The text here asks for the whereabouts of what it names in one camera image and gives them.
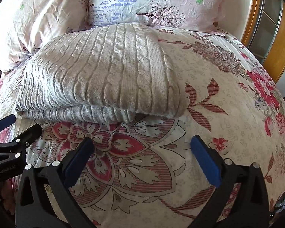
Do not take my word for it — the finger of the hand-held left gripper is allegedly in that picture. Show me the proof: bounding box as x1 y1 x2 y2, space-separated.
0 123 43 163
0 114 16 145

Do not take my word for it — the pink tree-print pillow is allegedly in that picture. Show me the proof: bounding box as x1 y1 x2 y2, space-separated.
0 0 91 74

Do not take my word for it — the grey cable-knit sweater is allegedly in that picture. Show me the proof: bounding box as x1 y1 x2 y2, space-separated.
15 22 192 124

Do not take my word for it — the floral bed cover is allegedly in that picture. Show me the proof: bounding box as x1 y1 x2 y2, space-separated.
0 26 285 228

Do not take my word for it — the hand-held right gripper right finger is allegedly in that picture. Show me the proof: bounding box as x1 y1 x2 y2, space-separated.
187 135 270 228

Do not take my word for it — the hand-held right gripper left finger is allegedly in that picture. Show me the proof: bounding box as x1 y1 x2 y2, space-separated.
14 136 97 228

